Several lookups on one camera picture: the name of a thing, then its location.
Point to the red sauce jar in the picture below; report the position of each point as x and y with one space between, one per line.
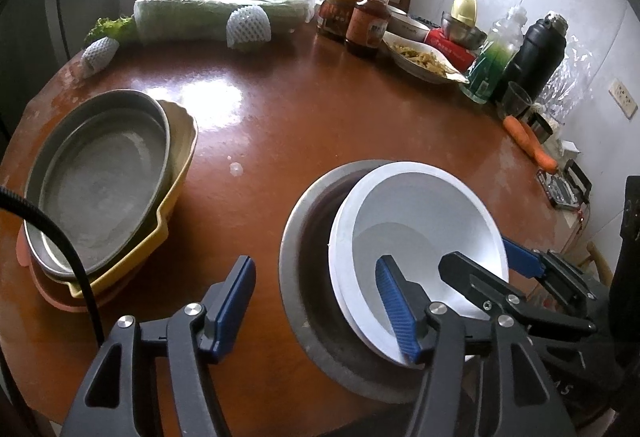
337 14

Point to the clear plastic bag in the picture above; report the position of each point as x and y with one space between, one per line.
575 77

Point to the brown sauce bottle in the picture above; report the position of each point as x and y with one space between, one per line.
367 27

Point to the wrapped napa cabbage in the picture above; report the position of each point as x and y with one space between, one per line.
190 17

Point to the orange carrot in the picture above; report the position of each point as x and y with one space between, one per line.
530 142

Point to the white wall socket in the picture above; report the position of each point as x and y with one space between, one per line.
624 98

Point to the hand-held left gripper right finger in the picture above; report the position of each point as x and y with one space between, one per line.
397 312

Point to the green liquid plastic bottle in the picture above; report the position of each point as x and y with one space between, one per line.
490 67

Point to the small steel bowl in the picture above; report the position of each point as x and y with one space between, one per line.
465 34

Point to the pink plastic plate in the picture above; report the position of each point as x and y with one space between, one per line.
50 297

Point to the white dish with food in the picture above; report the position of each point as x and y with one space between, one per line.
425 59

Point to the fruit in white foam net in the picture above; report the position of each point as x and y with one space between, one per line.
99 57
248 28

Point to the small steel tin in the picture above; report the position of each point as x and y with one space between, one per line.
542 129

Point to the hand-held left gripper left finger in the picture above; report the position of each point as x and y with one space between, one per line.
232 307

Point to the clear drinking glass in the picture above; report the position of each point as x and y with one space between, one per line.
516 102

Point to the white ceramic bowl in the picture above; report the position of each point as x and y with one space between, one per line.
410 24

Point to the black framed device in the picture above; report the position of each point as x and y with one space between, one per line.
565 187

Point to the black thermos flask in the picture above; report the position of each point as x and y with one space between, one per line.
535 62

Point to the small white box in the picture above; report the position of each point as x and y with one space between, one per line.
571 148

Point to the yellow shell-shaped plate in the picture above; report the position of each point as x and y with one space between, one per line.
180 147

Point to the white paper noodle cup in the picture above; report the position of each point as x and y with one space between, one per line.
425 212

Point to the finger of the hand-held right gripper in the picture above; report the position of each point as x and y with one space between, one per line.
520 257
480 287

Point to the round steel plate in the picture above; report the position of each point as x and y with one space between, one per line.
95 187

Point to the red box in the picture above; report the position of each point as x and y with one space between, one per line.
455 52

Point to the yellow plastic cup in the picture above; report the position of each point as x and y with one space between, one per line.
464 9

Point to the green lettuce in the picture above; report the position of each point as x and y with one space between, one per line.
107 29

